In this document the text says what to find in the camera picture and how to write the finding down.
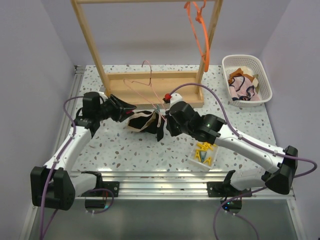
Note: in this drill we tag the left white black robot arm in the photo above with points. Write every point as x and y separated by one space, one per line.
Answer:
51 185

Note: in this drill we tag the wooden rack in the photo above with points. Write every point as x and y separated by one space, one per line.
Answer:
146 89

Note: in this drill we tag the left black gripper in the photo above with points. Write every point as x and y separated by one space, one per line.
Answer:
120 108

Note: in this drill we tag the brown cloth in basket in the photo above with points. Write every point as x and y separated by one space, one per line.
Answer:
236 73

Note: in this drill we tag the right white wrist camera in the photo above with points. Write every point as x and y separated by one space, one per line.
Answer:
172 99

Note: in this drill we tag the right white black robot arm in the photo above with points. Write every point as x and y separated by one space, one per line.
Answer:
276 169

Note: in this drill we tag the cream cloth in basket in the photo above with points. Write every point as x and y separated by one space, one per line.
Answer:
248 73

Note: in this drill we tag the white plastic basket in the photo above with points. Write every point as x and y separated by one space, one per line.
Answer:
232 62

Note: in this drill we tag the pink underwear navy trim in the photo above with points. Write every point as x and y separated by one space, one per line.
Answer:
241 89

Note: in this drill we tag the black beige underwear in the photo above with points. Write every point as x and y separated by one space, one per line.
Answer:
147 122

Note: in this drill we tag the light blue clothespin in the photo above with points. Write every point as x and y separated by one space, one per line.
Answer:
158 110

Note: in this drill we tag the clear plastic clip box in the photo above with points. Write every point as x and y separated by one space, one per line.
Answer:
210 153

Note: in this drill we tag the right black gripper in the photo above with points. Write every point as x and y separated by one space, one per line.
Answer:
173 132

